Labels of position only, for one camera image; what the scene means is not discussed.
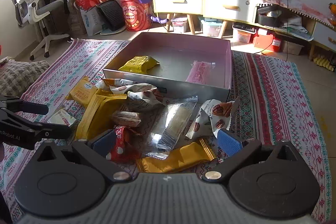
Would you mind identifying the plain yellow snack packet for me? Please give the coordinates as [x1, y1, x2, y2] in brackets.
[75, 94, 127, 140]

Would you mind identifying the red snack packet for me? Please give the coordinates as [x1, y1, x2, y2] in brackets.
[105, 126, 141, 164]

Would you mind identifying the white pecan snack packet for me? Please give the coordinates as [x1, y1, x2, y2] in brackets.
[186, 98, 240, 140]

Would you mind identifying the orange gold snack bar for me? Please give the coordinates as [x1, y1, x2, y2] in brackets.
[136, 138, 216, 173]

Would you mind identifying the brown cake packet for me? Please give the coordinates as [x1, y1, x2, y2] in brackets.
[111, 111, 142, 127]

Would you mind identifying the yellow waffle sandwich packet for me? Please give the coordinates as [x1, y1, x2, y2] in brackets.
[65, 76, 98, 108]

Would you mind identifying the clear white bar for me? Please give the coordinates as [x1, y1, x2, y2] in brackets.
[143, 96, 198, 160]

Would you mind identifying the pink snack packet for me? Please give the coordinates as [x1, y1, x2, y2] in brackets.
[186, 61, 216, 85]

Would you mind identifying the glossy yellow snack packet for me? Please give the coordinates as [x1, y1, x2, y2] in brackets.
[118, 56, 159, 75]

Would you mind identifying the grey knitted blanket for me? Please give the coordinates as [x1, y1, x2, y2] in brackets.
[0, 60, 50, 97]

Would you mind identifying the patterned woven floor mat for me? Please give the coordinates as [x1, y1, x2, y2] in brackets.
[0, 39, 333, 223]

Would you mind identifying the white office chair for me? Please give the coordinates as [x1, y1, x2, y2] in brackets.
[11, 0, 70, 61]

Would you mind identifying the pink silver cardboard box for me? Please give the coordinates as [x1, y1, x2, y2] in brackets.
[104, 32, 232, 103]

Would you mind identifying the black mesh basket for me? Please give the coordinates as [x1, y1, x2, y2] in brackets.
[96, 0, 125, 31]

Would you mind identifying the red cylindrical snack drum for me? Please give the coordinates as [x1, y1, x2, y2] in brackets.
[120, 0, 151, 32]

